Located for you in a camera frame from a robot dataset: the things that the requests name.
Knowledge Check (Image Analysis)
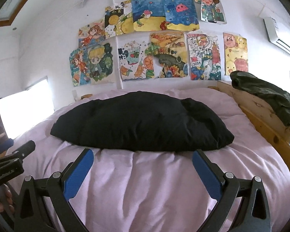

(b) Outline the dark green garment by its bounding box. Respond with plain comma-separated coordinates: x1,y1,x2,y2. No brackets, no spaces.
230,71,290,126

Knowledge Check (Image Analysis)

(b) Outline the pink jellyfish painting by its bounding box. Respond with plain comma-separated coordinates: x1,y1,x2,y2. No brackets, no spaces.
162,0,200,32

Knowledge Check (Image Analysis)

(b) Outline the pineapple moon painting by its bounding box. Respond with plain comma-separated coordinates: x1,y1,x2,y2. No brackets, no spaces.
104,0,134,39

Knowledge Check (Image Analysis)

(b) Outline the swimming girl painting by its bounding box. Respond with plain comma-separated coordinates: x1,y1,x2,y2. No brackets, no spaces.
78,19,106,48

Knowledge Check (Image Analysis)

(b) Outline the wooden bed frame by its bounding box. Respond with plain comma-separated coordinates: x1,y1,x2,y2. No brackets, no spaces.
209,81,290,170

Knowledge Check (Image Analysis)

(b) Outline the white air conditioner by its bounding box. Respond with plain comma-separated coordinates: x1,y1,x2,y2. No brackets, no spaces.
264,17,290,54

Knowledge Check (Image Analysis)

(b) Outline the autumn landscape painting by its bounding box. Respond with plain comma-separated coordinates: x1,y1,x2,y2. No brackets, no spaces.
150,32,188,78

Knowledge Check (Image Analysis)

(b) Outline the pink duvet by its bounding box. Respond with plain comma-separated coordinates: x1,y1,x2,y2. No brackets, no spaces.
10,88,290,231

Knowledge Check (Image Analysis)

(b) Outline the yellow pig painting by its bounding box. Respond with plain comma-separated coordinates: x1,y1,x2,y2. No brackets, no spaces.
223,32,248,75

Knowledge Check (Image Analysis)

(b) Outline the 2024 dragon painting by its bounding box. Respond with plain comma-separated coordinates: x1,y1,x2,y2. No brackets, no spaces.
187,33,222,81

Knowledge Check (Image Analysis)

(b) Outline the blond boy painting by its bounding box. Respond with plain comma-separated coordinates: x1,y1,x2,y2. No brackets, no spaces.
87,42,116,85

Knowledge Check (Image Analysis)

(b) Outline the red-hair child painting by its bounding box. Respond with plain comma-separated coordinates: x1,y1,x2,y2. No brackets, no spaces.
194,0,227,25

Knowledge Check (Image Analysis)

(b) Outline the orange fruit drink painting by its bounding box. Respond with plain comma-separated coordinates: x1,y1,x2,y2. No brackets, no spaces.
118,39,154,81

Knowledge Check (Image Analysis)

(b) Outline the red-hair girl painting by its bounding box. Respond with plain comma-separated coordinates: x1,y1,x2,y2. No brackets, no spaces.
69,49,91,87

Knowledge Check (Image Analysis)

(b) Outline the left hand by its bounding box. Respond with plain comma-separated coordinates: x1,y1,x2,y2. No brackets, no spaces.
0,183,15,214

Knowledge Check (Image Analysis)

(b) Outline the fish underwater painting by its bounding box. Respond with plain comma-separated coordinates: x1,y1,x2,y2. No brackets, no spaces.
131,0,167,32

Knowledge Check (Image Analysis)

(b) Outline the black padded jacket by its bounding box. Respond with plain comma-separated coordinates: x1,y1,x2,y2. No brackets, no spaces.
50,91,235,152

